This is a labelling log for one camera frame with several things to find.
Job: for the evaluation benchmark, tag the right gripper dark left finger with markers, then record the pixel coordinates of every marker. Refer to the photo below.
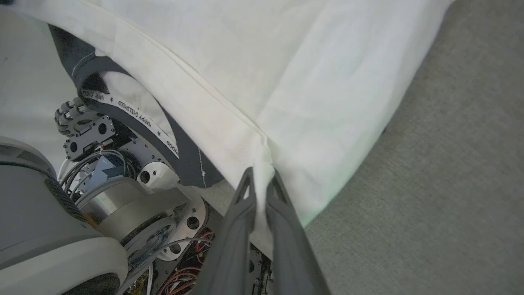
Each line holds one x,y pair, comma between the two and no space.
229,254

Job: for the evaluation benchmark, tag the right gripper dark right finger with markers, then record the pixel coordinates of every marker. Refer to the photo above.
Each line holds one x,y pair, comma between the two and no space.
290,254

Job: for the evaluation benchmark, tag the white shirt with black sleeves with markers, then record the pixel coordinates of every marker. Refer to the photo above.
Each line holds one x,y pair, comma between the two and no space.
245,61

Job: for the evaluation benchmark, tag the grey metal robot base chassis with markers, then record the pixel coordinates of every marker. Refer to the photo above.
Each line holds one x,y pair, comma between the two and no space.
123,205

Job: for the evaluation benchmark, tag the grey fabric sofa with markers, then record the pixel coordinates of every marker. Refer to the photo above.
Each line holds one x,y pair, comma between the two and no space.
450,184

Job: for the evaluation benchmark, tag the grey white robot torso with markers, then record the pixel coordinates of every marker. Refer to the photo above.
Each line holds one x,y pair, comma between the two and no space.
32,213

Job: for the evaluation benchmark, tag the grey roller wheel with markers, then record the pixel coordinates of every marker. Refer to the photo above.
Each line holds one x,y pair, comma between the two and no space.
71,116

